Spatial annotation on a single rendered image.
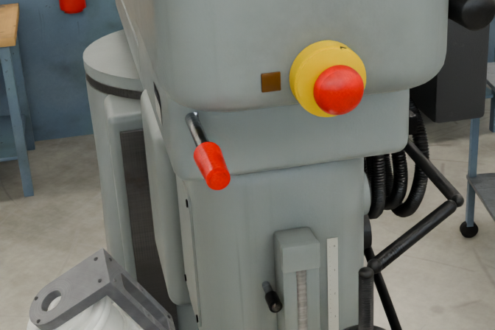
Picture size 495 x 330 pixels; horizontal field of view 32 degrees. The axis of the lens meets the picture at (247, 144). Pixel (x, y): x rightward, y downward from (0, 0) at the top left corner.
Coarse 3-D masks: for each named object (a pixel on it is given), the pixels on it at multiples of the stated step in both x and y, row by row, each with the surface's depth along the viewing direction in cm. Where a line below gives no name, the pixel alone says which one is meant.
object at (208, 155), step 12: (192, 120) 77; (192, 132) 75; (204, 132) 75; (204, 144) 70; (216, 144) 71; (204, 156) 69; (216, 156) 68; (204, 168) 68; (216, 168) 66; (216, 180) 67; (228, 180) 67
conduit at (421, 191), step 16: (416, 112) 123; (416, 144) 122; (368, 160) 137; (384, 160) 122; (400, 160) 123; (368, 176) 136; (384, 176) 122; (400, 176) 124; (416, 176) 123; (384, 192) 123; (400, 192) 125; (416, 192) 124; (384, 208) 131; (400, 208) 130; (416, 208) 127
